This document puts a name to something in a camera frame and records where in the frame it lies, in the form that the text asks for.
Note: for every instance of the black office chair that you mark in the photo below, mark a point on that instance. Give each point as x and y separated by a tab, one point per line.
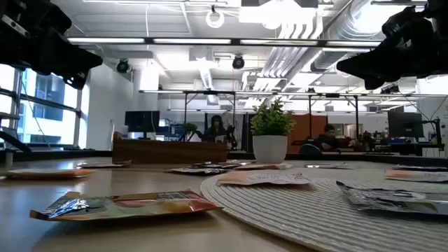
311	151

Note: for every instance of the mango black tea packet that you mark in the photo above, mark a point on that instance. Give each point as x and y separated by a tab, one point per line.
325	165
101	164
133	204

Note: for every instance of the black overhead light bar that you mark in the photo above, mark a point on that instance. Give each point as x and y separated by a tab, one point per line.
234	42

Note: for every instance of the black background rig frame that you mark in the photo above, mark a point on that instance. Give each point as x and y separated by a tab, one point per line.
185	115
310	115

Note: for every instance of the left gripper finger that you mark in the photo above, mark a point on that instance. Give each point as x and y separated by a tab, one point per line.
77	59
75	81

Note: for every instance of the small background green plant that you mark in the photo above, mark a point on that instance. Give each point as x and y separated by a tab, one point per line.
189	127

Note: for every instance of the silver foil packet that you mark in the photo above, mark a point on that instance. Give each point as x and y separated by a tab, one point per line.
385	199

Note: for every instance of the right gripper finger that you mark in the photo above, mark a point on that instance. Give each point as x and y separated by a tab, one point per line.
371	64
374	84

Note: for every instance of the black ceiling camera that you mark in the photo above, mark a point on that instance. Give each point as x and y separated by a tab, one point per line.
238	62
122	66

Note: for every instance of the black office desk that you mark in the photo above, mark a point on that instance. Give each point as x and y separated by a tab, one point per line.
402	147

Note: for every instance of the black background robot arm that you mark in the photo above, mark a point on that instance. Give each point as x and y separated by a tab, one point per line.
230	137

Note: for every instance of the wooden tea organizer box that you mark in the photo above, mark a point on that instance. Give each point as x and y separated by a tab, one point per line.
168	150

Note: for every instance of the person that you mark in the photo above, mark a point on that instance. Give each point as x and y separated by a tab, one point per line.
215	130
327	138

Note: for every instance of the large office window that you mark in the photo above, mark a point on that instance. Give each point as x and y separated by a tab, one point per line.
52	105

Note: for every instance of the white round woven placemat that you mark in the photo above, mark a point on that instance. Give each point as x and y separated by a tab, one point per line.
297	217

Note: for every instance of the black ceiling device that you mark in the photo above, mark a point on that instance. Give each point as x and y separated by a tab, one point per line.
390	89

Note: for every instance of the black computer monitor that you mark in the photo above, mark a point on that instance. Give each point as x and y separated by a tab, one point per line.
141	121
405	125

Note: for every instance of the green plant in white pot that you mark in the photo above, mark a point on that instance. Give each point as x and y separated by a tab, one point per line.
269	140

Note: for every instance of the silver ventilation duct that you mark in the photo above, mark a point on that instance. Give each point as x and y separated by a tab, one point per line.
350	21

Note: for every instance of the orange office partition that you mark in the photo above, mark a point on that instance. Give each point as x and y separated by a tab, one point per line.
301	129

